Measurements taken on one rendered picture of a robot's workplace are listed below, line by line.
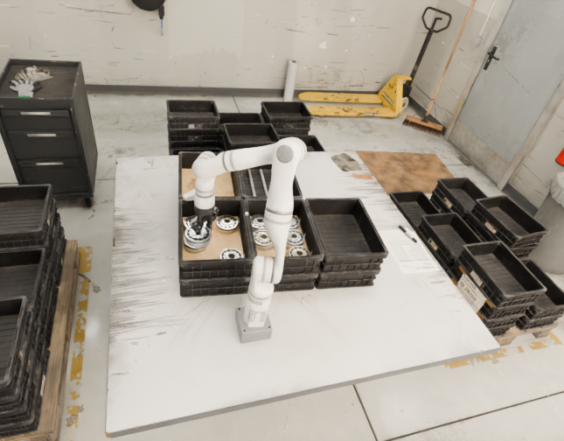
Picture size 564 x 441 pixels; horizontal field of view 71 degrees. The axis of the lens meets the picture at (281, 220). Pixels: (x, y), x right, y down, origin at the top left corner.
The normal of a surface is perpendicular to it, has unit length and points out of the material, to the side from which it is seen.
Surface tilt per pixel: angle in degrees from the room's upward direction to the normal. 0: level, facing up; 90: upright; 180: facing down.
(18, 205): 0
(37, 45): 90
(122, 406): 0
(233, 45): 90
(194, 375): 0
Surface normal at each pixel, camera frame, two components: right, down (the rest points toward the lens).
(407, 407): 0.15, -0.75
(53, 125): 0.27, 0.66
